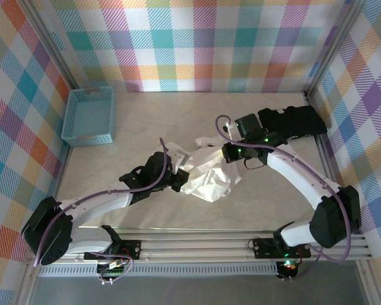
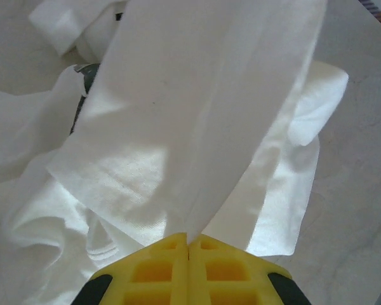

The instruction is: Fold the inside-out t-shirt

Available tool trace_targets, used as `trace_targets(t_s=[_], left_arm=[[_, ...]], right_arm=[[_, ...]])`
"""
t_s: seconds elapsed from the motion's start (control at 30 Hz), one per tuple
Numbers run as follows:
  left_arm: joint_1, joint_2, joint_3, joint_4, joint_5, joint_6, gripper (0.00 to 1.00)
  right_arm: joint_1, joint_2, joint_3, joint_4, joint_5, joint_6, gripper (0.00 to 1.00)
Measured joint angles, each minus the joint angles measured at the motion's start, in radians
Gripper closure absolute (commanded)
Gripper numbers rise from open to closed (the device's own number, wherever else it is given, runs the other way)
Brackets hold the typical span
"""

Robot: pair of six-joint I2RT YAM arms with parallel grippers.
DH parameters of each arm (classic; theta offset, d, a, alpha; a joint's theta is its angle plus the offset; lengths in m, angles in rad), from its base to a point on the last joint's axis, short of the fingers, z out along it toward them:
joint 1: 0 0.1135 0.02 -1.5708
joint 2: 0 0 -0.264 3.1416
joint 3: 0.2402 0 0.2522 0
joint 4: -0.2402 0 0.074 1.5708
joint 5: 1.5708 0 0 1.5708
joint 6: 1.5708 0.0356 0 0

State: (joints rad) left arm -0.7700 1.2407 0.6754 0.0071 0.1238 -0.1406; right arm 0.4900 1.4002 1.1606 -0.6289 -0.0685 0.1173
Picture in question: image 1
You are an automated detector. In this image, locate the white t-shirt with black print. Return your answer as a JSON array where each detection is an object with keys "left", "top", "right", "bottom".
[{"left": 177, "top": 135, "right": 244, "bottom": 204}]

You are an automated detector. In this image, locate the black base plate right arm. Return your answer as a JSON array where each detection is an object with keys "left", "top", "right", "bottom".
[{"left": 253, "top": 237, "right": 311, "bottom": 259}]

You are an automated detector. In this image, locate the black base plate left arm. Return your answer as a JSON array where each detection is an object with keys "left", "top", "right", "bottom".
[{"left": 84, "top": 240, "right": 142, "bottom": 262}]

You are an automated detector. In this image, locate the folded black t-shirt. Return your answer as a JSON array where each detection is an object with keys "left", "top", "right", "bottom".
[{"left": 258, "top": 105, "right": 328, "bottom": 144}]

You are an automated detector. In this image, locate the blue plastic basket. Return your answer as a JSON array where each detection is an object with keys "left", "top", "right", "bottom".
[{"left": 60, "top": 86, "right": 117, "bottom": 147}]

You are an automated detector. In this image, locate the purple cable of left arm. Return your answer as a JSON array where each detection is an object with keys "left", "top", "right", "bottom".
[{"left": 33, "top": 137, "right": 174, "bottom": 285}]

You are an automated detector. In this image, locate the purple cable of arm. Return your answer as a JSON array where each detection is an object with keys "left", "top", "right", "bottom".
[
  {"left": 33, "top": 137, "right": 174, "bottom": 285},
  {"left": 215, "top": 114, "right": 352, "bottom": 282}
]

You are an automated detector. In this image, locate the aluminium mounting rail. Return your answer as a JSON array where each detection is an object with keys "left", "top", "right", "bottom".
[{"left": 22, "top": 226, "right": 373, "bottom": 265}]

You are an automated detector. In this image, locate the grey slotted cable duct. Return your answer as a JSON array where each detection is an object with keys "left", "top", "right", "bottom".
[{"left": 37, "top": 265, "right": 279, "bottom": 278}]

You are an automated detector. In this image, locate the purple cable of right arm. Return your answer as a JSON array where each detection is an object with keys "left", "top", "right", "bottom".
[{"left": 215, "top": 114, "right": 352, "bottom": 282}]

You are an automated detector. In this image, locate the aluminium frame post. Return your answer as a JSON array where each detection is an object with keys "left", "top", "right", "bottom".
[
  {"left": 18, "top": 0, "right": 81, "bottom": 93},
  {"left": 304, "top": 0, "right": 368, "bottom": 100}
]

